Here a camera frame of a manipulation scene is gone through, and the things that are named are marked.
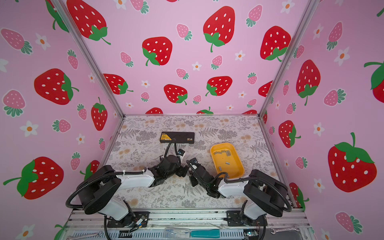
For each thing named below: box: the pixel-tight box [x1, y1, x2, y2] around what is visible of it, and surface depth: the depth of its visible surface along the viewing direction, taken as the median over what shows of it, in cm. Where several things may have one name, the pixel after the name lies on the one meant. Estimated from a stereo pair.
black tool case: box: [159, 131, 195, 144], surface depth 106 cm
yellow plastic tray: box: [210, 142, 245, 179], surface depth 97 cm
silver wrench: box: [269, 224, 300, 235], surface depth 73 cm
